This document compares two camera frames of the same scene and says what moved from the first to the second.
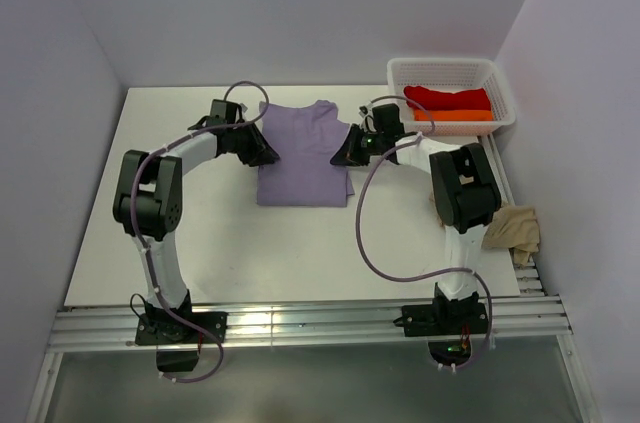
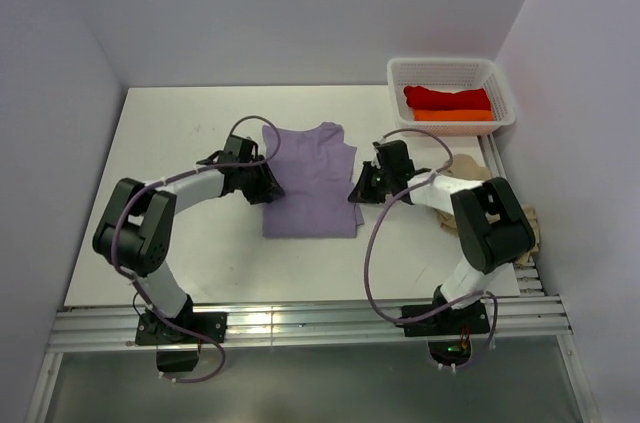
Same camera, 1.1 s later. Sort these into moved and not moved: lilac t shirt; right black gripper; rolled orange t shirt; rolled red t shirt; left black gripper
Moved: right black gripper; lilac t shirt; left black gripper
Not moved: rolled orange t shirt; rolled red t shirt
